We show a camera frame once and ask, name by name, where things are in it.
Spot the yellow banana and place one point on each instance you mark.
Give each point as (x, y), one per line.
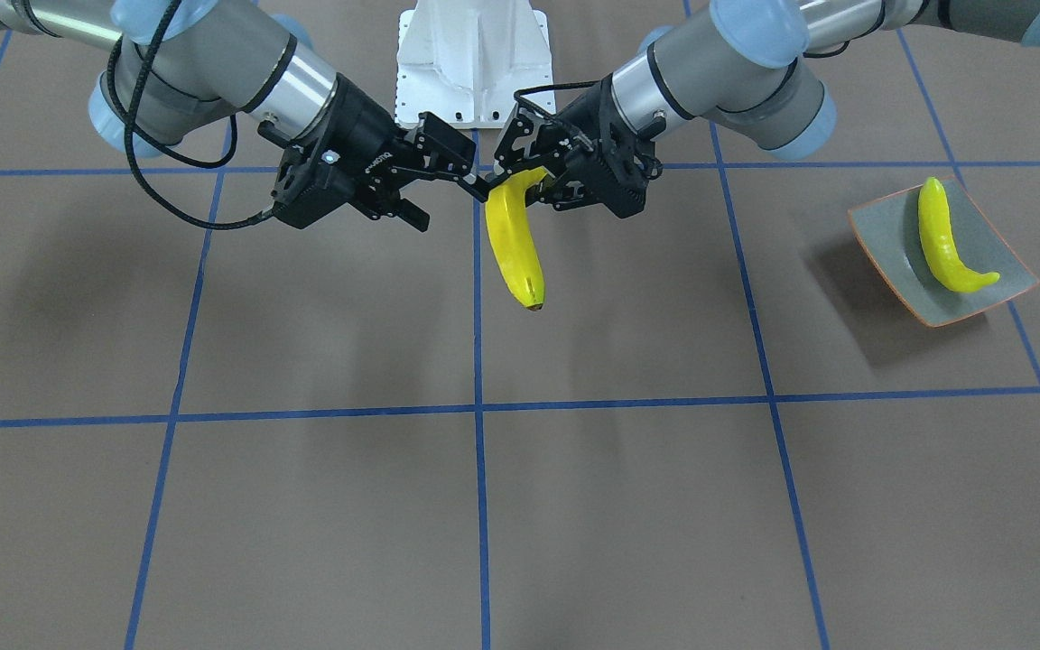
(511, 239)
(939, 246)

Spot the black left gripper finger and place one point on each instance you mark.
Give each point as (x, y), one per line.
(533, 137)
(559, 194)

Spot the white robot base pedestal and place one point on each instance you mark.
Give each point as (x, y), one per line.
(463, 61)

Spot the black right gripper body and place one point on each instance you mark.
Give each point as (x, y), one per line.
(365, 126)

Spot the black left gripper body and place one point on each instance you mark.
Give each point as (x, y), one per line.
(585, 116)

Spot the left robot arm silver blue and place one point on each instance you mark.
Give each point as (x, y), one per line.
(739, 64)

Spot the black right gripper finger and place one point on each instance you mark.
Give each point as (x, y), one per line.
(386, 202)
(441, 152)

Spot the grey square plate orange rim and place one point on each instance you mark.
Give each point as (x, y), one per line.
(887, 231)

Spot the brown paper table cover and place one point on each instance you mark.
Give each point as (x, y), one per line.
(722, 431)

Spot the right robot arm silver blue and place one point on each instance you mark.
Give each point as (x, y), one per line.
(176, 66)

